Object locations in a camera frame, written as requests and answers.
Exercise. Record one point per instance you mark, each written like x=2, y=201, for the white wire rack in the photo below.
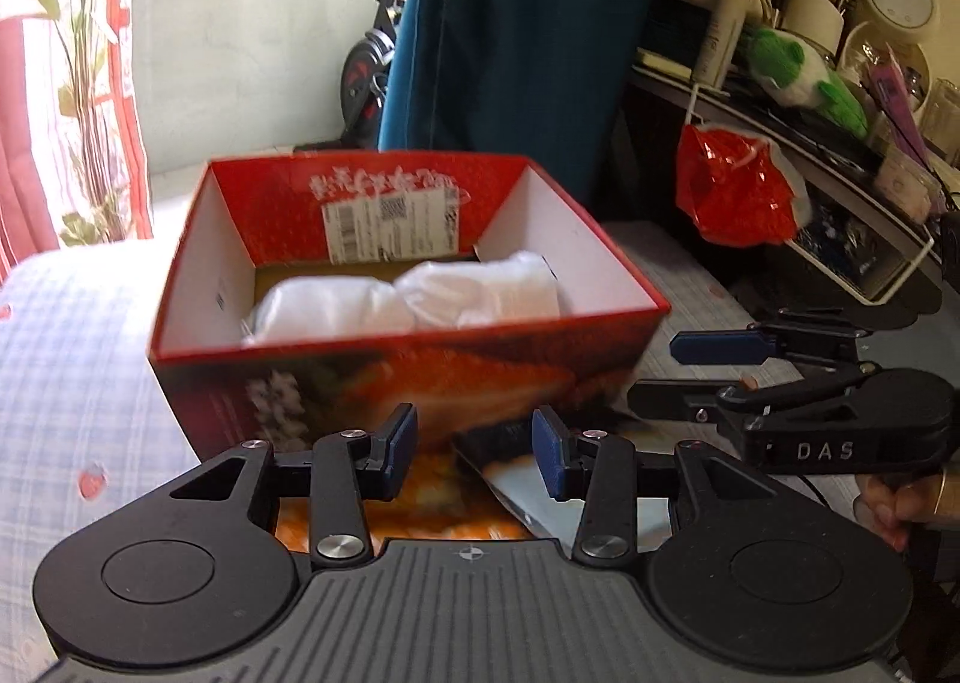
x=853, y=238

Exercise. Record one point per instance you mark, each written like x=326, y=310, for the white spray bottle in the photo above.
x=719, y=43

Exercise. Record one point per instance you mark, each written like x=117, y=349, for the red plastic bag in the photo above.
x=738, y=188

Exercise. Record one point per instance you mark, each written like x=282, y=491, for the plaid strawberry tablecloth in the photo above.
x=86, y=428

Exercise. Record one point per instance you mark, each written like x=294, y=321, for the red strawberry cardboard box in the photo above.
x=258, y=221

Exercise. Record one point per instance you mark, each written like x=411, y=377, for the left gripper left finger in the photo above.
x=348, y=469

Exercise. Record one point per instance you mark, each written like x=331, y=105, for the person right hand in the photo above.
x=888, y=511

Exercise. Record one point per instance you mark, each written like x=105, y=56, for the white brush holder cup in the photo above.
x=817, y=21

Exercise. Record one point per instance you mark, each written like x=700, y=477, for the green white plush toy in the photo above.
x=793, y=74

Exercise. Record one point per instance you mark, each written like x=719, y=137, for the white plastic bundle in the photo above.
x=429, y=297

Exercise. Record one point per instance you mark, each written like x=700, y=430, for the black exercise bike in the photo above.
x=363, y=83

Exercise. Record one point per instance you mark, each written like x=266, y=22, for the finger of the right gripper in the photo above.
x=747, y=346
x=679, y=400

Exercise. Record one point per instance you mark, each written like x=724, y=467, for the teal curtain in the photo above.
x=537, y=78

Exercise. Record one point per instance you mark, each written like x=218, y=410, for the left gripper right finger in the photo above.
x=600, y=469

